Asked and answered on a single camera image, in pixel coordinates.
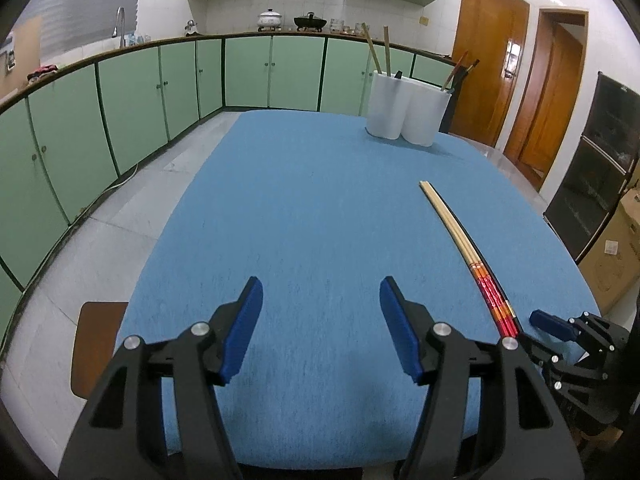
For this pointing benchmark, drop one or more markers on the red cloth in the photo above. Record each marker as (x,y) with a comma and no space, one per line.
(42,71)

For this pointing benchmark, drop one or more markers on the dark reddish chopstick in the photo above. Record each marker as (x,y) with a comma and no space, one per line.
(465,74)
(454,71)

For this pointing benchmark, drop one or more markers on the black glass-front cabinet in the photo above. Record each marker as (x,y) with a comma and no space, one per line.
(595,175)

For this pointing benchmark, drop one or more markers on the blue tablecloth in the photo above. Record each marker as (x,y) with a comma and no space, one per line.
(310,210)

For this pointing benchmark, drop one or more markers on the large cardboard box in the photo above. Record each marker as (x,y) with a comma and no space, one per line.
(615,260)

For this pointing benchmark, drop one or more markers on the white two-compartment utensil holder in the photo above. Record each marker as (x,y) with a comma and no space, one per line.
(400,110)

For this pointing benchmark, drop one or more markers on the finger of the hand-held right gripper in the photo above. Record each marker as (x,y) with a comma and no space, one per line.
(550,322)
(545,357)

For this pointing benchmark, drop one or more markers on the open wooden door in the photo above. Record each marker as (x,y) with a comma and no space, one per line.
(555,100)

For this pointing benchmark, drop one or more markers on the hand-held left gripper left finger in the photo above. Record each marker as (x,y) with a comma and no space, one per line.
(242,330)

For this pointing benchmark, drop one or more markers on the glass jars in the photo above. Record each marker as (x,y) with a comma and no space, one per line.
(345,26)

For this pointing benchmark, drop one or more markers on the plain wooden chopstick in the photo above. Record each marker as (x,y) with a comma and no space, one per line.
(371,49)
(387,50)

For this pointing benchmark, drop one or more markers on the brown kitchen countertop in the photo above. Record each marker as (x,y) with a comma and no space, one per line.
(150,43)

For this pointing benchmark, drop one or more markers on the white cooking pot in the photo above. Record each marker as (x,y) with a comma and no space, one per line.
(270,19)

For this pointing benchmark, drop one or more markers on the bundle of mixed chopsticks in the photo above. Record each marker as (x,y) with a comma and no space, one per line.
(462,240)

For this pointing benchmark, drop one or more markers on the brown water purifier box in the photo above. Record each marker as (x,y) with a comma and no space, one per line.
(27,60)

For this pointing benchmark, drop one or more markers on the grey window blind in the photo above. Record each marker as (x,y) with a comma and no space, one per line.
(85,10)

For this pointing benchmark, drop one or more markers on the closed wooden door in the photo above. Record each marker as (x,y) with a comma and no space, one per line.
(487,60)

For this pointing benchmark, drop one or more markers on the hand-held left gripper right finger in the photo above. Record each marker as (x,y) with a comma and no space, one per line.
(400,330)

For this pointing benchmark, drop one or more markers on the small kettle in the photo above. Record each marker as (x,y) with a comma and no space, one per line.
(191,27)

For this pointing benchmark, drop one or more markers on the black wok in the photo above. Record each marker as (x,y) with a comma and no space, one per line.
(310,22)

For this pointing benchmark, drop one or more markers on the chrome faucet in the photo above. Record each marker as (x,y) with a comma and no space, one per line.
(121,25)

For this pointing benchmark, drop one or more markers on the green lower kitchen cabinets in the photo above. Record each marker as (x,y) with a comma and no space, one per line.
(130,95)

